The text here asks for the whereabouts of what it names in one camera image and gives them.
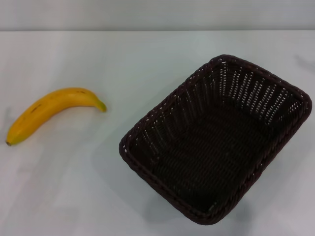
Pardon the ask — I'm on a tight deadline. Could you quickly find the black woven plastic basket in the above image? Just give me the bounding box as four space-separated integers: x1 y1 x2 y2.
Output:
119 54 313 226

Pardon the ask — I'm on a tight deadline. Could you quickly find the yellow banana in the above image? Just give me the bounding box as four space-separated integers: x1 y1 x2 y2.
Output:
5 87 108 147

